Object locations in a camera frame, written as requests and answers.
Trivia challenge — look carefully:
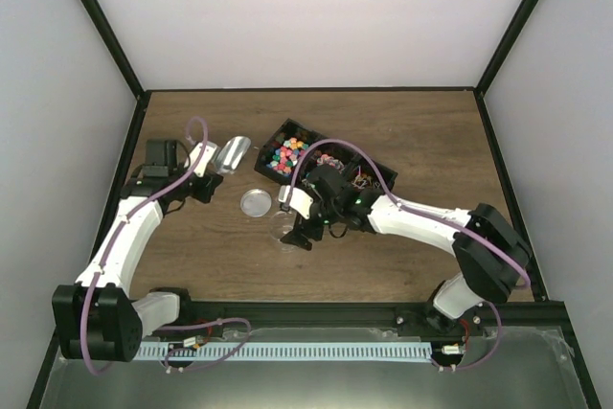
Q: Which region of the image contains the clear glass jar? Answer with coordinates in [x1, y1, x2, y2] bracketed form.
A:
[269, 210, 297, 253]

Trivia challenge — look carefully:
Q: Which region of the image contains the metal candy scoop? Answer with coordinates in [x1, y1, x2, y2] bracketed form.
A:
[213, 136, 251, 175]

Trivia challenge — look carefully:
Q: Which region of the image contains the black three-compartment candy tray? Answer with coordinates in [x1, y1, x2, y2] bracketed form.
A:
[254, 119, 381, 190]

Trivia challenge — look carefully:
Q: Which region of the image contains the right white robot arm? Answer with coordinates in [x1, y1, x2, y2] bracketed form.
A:
[278, 165, 533, 335]

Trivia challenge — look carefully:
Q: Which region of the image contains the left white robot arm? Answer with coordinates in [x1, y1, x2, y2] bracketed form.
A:
[52, 140, 223, 363]

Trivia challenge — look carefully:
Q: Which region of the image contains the pile of star candies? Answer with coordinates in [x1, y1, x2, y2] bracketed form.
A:
[264, 137, 309, 177]

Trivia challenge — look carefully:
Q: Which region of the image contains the pile of white-stick lollipops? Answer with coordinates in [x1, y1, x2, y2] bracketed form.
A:
[351, 166, 381, 191]

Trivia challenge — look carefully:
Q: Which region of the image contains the pile of rainbow lollipops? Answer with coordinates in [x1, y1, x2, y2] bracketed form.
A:
[316, 152, 345, 171]

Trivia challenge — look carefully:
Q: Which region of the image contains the round metal jar lid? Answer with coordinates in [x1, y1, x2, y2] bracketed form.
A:
[239, 189, 272, 217]

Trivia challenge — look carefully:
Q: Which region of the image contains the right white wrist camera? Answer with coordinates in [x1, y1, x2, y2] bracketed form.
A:
[278, 185, 314, 219]

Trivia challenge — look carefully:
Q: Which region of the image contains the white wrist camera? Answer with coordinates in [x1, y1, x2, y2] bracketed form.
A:
[184, 142, 219, 177]
[278, 185, 314, 219]

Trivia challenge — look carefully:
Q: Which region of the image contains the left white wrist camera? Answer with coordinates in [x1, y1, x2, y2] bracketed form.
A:
[184, 142, 219, 177]

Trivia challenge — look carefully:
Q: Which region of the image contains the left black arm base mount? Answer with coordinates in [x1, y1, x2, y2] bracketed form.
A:
[184, 301, 226, 338]

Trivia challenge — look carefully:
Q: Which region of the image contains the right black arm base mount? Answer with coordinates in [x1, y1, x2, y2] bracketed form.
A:
[394, 302, 484, 341]

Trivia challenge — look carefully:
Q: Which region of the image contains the light blue slotted cable duct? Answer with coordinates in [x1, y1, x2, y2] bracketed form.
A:
[134, 342, 432, 363]

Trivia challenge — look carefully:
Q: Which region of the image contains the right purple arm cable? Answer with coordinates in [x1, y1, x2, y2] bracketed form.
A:
[286, 138, 533, 375]

